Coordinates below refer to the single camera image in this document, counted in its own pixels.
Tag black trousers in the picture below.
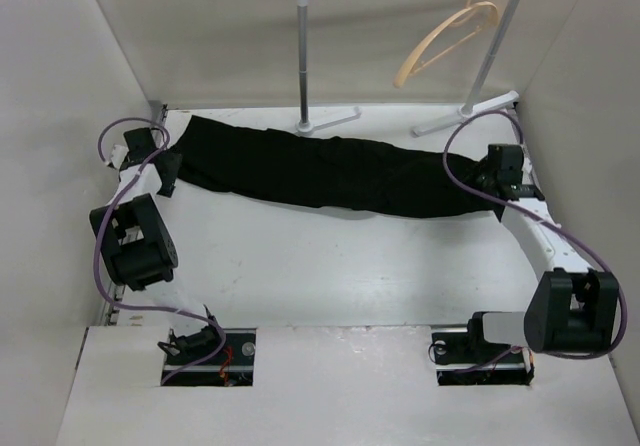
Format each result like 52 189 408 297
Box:
171 117 492 219

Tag beige wooden clothes hanger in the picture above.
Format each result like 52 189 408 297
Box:
392 0 500 89

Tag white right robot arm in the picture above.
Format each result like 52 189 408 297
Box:
463 144 619 362

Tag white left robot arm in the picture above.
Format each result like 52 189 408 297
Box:
89 121 225 365

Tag white metal clothes rack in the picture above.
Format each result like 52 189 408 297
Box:
294 0 537 139

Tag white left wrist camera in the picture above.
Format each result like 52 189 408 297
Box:
104 145 129 171

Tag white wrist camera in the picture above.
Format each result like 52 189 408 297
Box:
104 145 129 171
522 148 533 174

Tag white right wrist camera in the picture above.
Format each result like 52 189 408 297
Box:
522 148 533 174

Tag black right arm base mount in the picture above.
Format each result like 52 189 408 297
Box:
428 328 535 386

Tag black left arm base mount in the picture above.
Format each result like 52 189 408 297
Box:
158 329 257 387

